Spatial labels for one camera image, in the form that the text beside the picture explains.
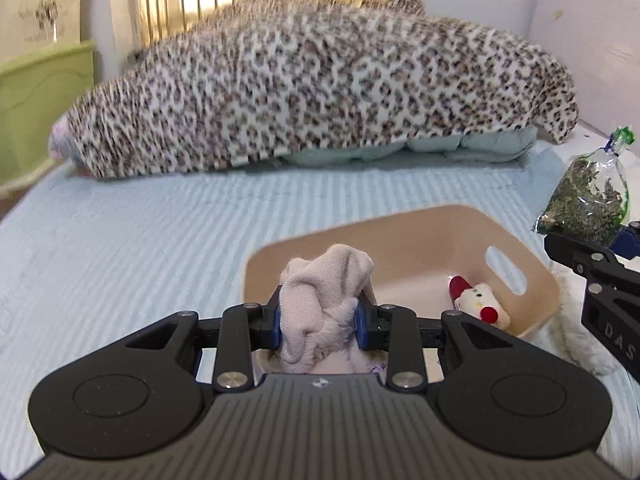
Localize pink knit drawstring pouch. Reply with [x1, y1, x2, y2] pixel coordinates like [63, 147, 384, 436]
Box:
[253, 244, 387, 378]

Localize teal quilted comforter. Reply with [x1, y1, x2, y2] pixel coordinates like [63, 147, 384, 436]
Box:
[282, 126, 538, 168]

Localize green plastic storage box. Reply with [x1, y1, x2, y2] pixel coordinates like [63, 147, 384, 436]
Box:
[1, 41, 94, 196]

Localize beige plastic storage bin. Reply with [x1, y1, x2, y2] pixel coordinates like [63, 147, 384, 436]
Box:
[244, 205, 560, 337]

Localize leopard print blanket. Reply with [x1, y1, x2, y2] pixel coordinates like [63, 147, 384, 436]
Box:
[49, 0, 579, 179]

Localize blue striped bed sheet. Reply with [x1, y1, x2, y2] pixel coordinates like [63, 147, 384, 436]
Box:
[0, 138, 640, 478]

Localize pink bed headboard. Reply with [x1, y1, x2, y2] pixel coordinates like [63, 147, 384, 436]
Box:
[528, 0, 640, 133]

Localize clear bag of dried herbs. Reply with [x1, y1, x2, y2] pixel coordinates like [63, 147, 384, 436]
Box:
[535, 127, 634, 247]

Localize cream plastic storage box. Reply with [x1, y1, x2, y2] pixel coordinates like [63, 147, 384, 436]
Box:
[1, 0, 81, 62]

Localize white plush toy red hat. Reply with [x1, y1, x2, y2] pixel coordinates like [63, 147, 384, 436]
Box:
[448, 275, 511, 330]

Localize white fluffy plush sheep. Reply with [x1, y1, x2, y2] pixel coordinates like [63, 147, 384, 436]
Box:
[536, 262, 620, 376]

